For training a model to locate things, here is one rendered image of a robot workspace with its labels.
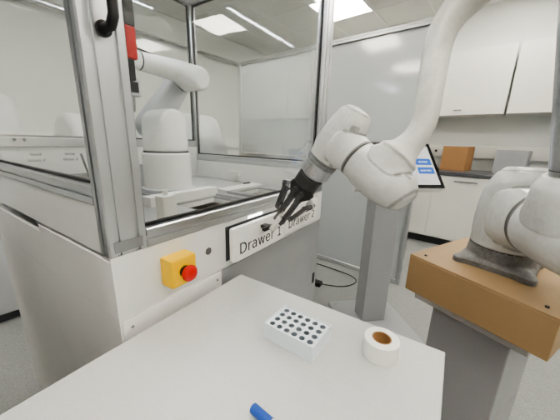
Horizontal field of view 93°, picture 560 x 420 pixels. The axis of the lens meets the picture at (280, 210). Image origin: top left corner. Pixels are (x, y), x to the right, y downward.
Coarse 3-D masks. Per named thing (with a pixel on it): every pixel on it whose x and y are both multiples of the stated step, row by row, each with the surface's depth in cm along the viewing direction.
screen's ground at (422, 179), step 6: (426, 150) 158; (420, 156) 155; (426, 156) 156; (420, 174) 149; (426, 174) 150; (432, 174) 150; (420, 180) 148; (426, 180) 148; (432, 180) 149; (438, 180) 149
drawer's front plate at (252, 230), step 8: (264, 216) 94; (272, 216) 96; (248, 224) 85; (256, 224) 88; (232, 232) 79; (240, 232) 82; (248, 232) 85; (256, 232) 89; (264, 232) 93; (272, 232) 97; (280, 232) 102; (232, 240) 80; (240, 240) 82; (248, 240) 86; (264, 240) 94; (272, 240) 98; (232, 248) 80; (256, 248) 90; (232, 256) 81; (240, 256) 84
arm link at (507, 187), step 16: (496, 176) 70; (512, 176) 66; (528, 176) 63; (496, 192) 68; (512, 192) 64; (480, 208) 73; (496, 208) 67; (512, 208) 62; (480, 224) 72; (496, 224) 66; (480, 240) 73; (496, 240) 68
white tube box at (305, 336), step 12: (276, 312) 62; (288, 312) 63; (300, 312) 63; (264, 324) 59; (276, 324) 58; (288, 324) 59; (300, 324) 59; (312, 324) 60; (324, 324) 59; (264, 336) 59; (276, 336) 57; (288, 336) 55; (300, 336) 55; (312, 336) 56; (324, 336) 56; (288, 348) 56; (300, 348) 54; (312, 348) 52; (312, 360) 53
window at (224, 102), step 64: (128, 0) 50; (192, 0) 61; (256, 0) 78; (320, 0) 108; (128, 64) 52; (192, 64) 64; (256, 64) 83; (192, 128) 67; (256, 128) 88; (192, 192) 70; (256, 192) 93
